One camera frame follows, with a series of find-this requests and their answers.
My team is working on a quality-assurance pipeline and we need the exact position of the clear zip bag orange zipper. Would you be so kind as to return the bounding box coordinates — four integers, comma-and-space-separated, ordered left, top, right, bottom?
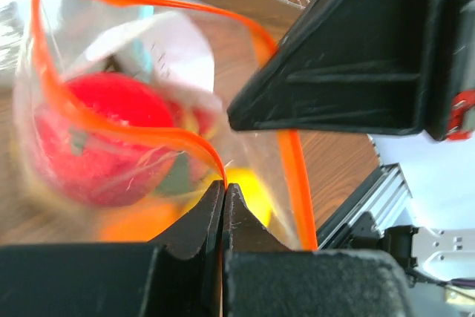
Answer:
12, 0, 318, 250

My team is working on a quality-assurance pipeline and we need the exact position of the orange fruit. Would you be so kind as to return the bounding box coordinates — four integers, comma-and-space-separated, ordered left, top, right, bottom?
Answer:
96, 202, 180, 242

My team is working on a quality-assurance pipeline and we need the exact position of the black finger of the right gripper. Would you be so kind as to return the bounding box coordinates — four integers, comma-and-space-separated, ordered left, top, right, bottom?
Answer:
227, 0, 443, 136

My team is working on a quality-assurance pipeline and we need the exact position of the clear bag blue zipper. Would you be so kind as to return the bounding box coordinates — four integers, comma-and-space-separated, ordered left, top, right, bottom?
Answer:
137, 5, 154, 73

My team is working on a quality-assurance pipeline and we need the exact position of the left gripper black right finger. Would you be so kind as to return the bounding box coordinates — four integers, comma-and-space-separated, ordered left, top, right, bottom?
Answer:
223, 184, 414, 316

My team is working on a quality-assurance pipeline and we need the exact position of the red apple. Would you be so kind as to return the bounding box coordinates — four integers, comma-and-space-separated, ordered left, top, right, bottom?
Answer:
34, 73, 174, 206

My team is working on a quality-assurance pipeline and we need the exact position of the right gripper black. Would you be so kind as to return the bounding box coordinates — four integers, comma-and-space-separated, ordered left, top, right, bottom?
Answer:
446, 0, 474, 141

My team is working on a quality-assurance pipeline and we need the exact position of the aluminium frame rail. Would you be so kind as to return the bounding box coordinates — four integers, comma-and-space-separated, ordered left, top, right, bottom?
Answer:
317, 163, 412, 249

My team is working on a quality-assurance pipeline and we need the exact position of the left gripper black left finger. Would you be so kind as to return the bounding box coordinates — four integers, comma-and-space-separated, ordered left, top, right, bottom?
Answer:
1, 181, 225, 316

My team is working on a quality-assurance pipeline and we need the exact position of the yellow mango fruit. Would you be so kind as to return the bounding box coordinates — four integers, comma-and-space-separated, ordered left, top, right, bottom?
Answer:
183, 168, 274, 227

